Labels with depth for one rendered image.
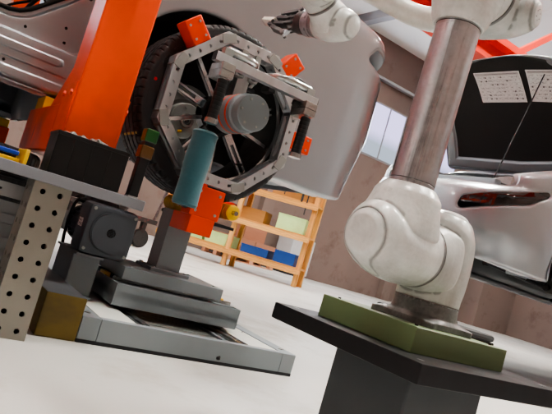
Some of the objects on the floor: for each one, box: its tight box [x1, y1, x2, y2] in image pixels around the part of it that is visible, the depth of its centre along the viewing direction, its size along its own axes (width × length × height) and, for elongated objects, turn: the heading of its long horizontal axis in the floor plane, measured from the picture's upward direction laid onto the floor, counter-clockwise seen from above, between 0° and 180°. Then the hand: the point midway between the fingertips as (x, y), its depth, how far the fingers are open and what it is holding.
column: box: [0, 178, 72, 342], centre depth 165 cm, size 10×10×42 cm
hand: (270, 21), depth 213 cm, fingers closed
